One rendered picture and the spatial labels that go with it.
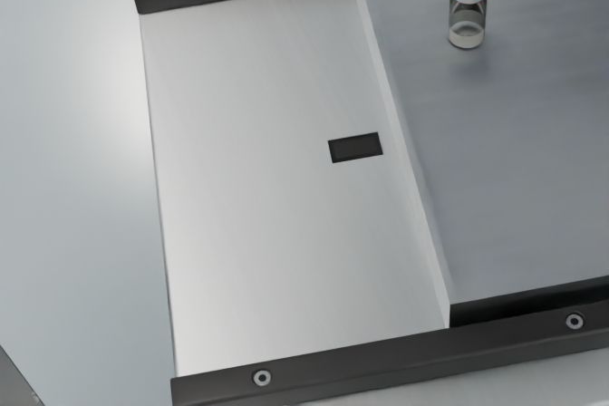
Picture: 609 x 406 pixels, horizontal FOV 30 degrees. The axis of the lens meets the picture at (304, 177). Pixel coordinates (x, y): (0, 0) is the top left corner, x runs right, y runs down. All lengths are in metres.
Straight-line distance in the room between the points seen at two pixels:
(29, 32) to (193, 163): 1.38
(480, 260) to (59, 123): 1.33
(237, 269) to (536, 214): 0.16
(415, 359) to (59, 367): 1.11
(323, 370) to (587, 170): 0.19
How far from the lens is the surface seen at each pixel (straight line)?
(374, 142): 0.65
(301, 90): 0.68
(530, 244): 0.62
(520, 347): 0.57
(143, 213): 1.73
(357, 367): 0.56
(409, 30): 0.71
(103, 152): 1.81
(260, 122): 0.67
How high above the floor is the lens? 1.40
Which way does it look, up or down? 54 degrees down
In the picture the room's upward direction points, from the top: 8 degrees counter-clockwise
